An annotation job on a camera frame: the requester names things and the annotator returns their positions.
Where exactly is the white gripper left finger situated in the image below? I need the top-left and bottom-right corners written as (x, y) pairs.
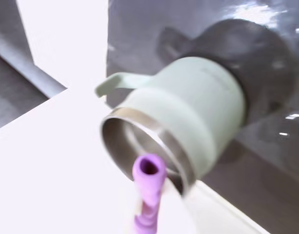
top-left (90, 182), bottom-right (142, 234)

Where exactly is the purple rubber pen grip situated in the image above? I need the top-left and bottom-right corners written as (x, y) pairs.
top-left (131, 154), bottom-right (168, 234)

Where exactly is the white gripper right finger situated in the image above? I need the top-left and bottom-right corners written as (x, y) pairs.
top-left (157, 179), bottom-right (202, 234)

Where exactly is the pale green steel-lined cup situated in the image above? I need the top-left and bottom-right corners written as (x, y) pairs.
top-left (94, 57), bottom-right (248, 196)

